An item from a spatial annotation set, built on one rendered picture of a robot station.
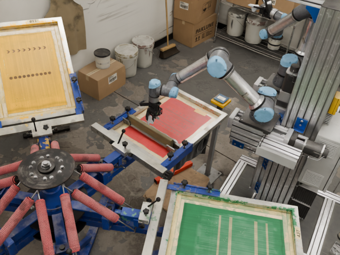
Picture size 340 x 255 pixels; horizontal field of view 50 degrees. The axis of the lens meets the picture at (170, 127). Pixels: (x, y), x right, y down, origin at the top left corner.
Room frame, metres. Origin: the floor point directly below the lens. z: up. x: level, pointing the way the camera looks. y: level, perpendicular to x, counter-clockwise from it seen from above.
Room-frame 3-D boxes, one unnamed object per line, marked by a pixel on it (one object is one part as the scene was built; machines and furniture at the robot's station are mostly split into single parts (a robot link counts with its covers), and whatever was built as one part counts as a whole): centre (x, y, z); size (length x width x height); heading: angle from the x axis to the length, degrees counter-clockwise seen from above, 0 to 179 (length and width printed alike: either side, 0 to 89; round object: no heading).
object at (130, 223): (1.24, 0.03, 0.90); 1.24 x 0.06 x 0.06; 83
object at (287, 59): (2.39, -0.84, 1.42); 0.13 x 0.12 x 0.14; 127
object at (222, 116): (2.16, 0.02, 0.97); 0.79 x 0.58 x 0.04; 143
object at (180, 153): (1.80, -0.06, 0.98); 0.30 x 0.05 x 0.07; 143
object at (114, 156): (1.71, 0.35, 1.02); 0.17 x 0.06 x 0.05; 143
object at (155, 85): (1.97, 0.12, 1.42); 0.09 x 0.08 x 0.11; 78
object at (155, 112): (1.97, 0.12, 1.26); 0.09 x 0.08 x 0.12; 54
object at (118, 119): (2.13, 0.38, 0.98); 0.30 x 0.05 x 0.07; 143
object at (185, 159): (2.09, -0.16, 0.79); 0.46 x 0.09 x 0.33; 143
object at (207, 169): (2.54, -0.42, 0.48); 0.22 x 0.22 x 0.96; 53
